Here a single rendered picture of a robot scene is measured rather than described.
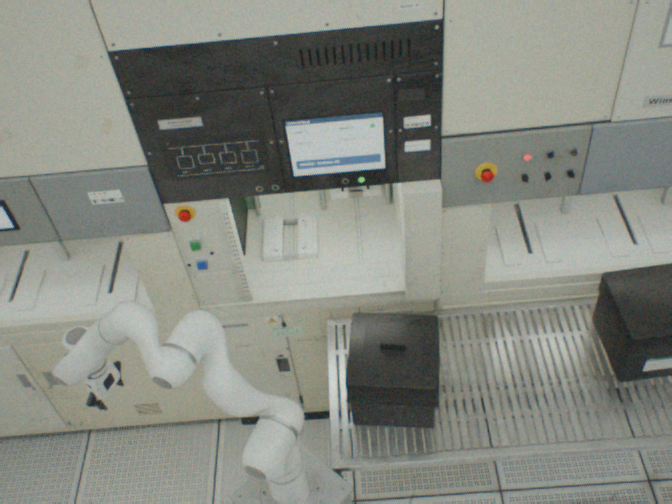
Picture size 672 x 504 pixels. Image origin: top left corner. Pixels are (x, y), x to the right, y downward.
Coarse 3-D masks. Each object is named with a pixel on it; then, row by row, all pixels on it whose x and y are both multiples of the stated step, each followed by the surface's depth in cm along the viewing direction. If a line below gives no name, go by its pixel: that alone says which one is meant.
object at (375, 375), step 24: (360, 336) 242; (384, 336) 241; (408, 336) 240; (432, 336) 239; (360, 360) 235; (384, 360) 234; (408, 360) 234; (432, 360) 233; (360, 384) 229; (384, 384) 229; (408, 384) 228; (432, 384) 227
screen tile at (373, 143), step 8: (336, 128) 216; (344, 128) 216; (352, 128) 216; (360, 128) 216; (368, 128) 216; (376, 128) 216; (368, 136) 218; (376, 136) 218; (344, 144) 220; (352, 144) 220; (360, 144) 220; (368, 144) 221; (376, 144) 221; (344, 152) 222; (352, 152) 222; (360, 152) 223
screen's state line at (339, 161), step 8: (304, 160) 224; (312, 160) 224; (320, 160) 224; (328, 160) 224; (336, 160) 225; (344, 160) 225; (352, 160) 225; (360, 160) 225; (368, 160) 225; (376, 160) 225; (304, 168) 226
